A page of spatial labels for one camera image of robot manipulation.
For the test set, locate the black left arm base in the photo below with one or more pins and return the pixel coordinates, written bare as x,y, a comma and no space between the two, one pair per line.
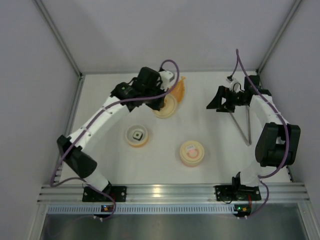
118,193

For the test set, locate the grey slotted cable duct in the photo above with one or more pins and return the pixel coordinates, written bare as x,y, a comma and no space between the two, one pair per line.
140,209

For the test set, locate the aluminium mounting rail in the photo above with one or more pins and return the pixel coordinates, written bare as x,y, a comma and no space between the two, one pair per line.
205,193

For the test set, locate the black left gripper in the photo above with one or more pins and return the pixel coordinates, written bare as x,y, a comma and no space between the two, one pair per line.
158,103

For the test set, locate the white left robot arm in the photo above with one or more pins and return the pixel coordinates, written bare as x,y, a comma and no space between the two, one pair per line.
124,98

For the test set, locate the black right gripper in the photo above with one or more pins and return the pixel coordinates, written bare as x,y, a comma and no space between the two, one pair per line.
225,99

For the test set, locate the orange boat-shaped dish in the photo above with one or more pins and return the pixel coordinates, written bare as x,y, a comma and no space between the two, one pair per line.
179,91

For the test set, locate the aluminium frame post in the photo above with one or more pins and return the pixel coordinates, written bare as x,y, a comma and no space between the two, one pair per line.
284,24
44,13

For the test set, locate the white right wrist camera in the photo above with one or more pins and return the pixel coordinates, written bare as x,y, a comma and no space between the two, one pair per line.
234,85

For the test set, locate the metal serving tongs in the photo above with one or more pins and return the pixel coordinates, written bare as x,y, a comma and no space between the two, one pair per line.
242,122

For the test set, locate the cream lid orange smiley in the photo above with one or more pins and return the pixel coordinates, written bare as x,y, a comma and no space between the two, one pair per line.
169,108

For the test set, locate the right aluminium frame post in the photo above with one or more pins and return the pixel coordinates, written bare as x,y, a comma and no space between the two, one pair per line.
284,24

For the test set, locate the black white sushi piece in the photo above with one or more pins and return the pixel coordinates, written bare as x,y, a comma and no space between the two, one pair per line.
137,135

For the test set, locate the left aluminium frame post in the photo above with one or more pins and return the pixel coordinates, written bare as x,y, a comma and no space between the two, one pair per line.
44,13

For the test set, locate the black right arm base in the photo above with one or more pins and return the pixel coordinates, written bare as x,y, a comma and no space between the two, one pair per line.
228,193

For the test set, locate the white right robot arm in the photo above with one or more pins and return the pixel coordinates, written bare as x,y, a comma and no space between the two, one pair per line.
278,142

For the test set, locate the cream bowl orange base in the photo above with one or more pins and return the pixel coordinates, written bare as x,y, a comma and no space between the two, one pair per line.
129,136

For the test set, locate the cream lid pink smiley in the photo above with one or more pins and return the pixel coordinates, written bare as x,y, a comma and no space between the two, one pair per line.
192,149

